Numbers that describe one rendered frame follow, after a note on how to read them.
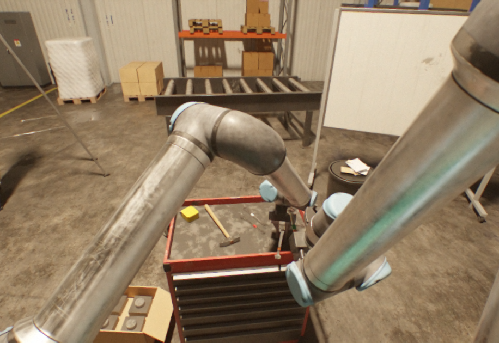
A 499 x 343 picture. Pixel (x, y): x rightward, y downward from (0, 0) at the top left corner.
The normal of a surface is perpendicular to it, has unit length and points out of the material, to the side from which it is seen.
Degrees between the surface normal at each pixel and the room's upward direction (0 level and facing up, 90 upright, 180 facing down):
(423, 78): 90
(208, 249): 0
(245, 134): 59
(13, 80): 90
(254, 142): 69
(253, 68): 90
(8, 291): 0
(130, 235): 54
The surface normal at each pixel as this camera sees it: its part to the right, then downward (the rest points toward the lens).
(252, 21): 0.11, 0.50
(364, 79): -0.30, 0.47
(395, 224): -0.36, 0.68
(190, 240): 0.02, -0.86
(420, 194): -0.55, 0.58
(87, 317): 0.61, -0.01
